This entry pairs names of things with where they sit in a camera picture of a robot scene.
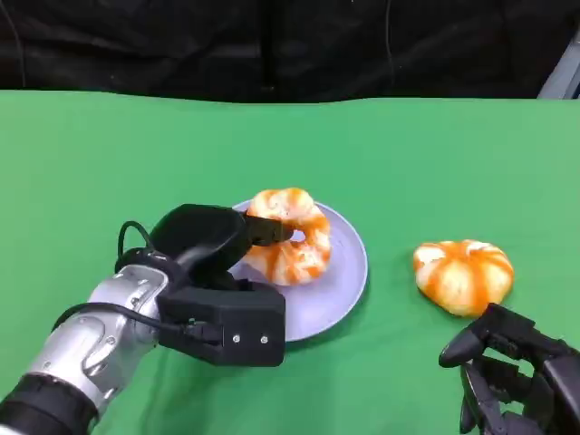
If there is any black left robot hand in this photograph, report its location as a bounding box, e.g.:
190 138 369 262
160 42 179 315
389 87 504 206
148 202 296 292

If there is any green table cloth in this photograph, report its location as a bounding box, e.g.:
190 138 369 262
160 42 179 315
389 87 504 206
0 89 580 435

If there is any black backdrop curtain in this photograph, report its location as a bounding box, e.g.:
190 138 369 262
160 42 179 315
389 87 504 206
0 0 580 104

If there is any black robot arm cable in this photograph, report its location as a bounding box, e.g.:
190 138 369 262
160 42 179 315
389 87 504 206
51 219 218 350

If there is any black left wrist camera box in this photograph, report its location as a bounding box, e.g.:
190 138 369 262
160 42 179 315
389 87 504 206
155 278 287 367

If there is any orange white toy bread roll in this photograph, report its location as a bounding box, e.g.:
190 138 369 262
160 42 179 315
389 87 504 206
411 238 516 318
243 186 333 287

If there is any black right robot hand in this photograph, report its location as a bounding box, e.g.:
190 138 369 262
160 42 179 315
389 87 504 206
437 302 580 435

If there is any grey metal frame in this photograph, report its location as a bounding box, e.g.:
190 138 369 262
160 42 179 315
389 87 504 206
536 43 580 100

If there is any lilac plate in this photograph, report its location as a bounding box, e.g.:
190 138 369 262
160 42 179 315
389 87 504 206
227 198 369 343

